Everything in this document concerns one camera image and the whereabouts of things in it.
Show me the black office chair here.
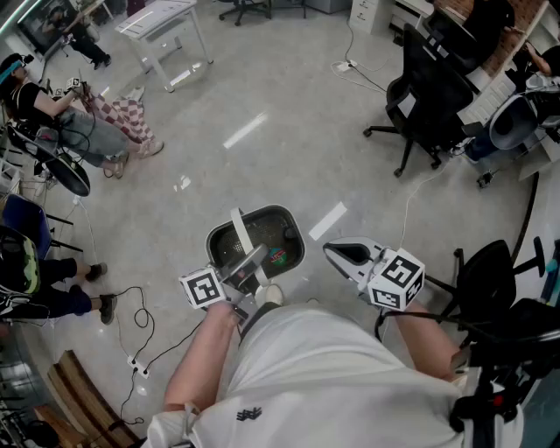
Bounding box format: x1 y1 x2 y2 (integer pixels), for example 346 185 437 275
426 237 549 330
217 0 273 27
362 23 477 179

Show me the black floor cable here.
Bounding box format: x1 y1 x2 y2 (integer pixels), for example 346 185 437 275
99 285 207 428

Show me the white table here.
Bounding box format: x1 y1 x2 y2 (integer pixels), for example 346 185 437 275
114 0 215 95

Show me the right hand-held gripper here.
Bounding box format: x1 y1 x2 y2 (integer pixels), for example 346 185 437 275
323 235 427 313

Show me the black mounted device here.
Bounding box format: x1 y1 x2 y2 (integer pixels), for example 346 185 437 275
449 336 560 435

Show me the person's left forearm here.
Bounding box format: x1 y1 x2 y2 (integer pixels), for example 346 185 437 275
163 300 241 413

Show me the grey office chair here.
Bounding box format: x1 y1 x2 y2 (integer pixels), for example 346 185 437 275
487 75 560 153

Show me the blue chair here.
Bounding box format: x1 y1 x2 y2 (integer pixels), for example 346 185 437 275
0 193 84 260

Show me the white desk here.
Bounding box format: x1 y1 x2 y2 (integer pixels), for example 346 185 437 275
454 0 560 181

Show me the white metal cabinet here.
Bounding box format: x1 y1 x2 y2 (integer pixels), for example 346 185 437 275
348 0 397 36

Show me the person's right forearm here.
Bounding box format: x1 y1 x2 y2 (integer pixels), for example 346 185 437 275
384 301 464 382

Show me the white floor cable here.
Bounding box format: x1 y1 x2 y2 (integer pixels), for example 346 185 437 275
344 15 389 94
398 173 444 251

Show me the grey trash bin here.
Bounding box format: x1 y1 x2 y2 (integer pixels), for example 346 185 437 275
205 204 306 288

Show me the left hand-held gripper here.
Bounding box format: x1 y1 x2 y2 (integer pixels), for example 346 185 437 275
178 243 270 328

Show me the wooden bench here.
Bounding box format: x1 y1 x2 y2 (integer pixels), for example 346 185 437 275
32 348 146 448

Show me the person's white shirt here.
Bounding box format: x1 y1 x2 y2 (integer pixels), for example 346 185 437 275
142 304 526 448

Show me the black curved hose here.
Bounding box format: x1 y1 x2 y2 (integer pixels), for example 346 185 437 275
510 171 541 264

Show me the red white checked cloth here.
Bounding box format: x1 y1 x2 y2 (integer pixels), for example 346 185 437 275
88 93 158 144

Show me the black round seat chair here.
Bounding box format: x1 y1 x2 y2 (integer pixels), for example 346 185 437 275
6 123 92 199

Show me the person's white shoe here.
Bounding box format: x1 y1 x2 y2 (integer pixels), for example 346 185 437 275
263 283 286 307

